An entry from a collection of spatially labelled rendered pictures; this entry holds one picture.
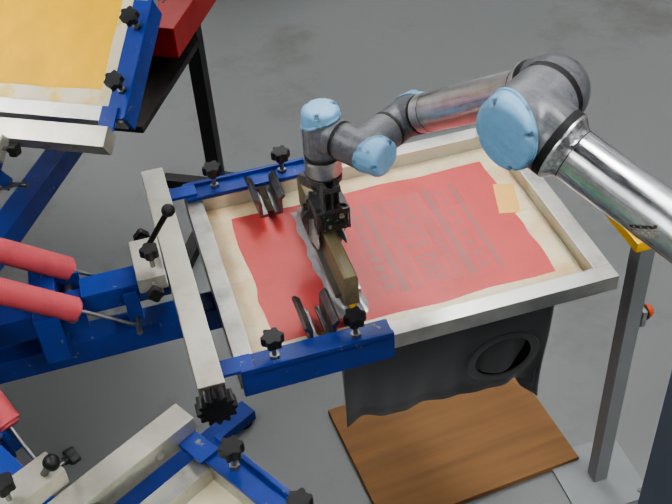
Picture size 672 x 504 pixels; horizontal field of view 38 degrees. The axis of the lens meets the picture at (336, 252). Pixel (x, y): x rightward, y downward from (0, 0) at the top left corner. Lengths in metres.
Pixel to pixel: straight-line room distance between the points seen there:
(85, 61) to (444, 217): 0.92
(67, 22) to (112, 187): 1.62
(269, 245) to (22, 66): 0.76
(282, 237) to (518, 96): 0.85
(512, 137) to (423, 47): 3.24
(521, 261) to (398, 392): 0.39
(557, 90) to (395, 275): 0.69
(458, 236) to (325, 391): 1.09
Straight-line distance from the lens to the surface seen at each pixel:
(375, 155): 1.79
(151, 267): 1.99
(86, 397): 3.26
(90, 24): 2.49
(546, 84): 1.54
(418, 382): 2.17
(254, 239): 2.20
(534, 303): 2.01
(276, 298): 2.05
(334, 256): 1.98
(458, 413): 3.03
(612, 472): 2.97
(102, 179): 4.10
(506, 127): 1.50
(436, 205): 2.26
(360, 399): 2.15
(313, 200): 1.98
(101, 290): 2.02
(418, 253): 2.13
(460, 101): 1.76
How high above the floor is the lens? 2.38
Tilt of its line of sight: 42 degrees down
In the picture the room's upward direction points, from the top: 4 degrees counter-clockwise
